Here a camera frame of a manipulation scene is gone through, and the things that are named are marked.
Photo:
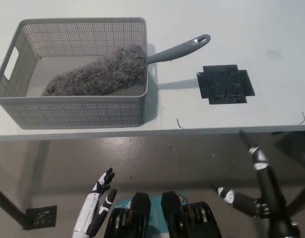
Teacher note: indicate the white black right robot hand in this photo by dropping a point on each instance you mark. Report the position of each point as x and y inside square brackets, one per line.
[270, 193]

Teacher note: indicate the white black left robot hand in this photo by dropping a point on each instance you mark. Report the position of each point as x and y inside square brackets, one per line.
[86, 210]

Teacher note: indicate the black teal robot torso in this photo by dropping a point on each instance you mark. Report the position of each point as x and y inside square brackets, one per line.
[172, 218]

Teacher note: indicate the black tape patch on desk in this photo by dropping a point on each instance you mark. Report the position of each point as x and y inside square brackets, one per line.
[225, 84]

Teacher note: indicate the black floor plate with screws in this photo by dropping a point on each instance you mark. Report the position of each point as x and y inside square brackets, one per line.
[42, 217]

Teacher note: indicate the grey perforated plastic basket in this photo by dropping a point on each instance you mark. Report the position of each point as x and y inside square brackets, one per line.
[75, 110]

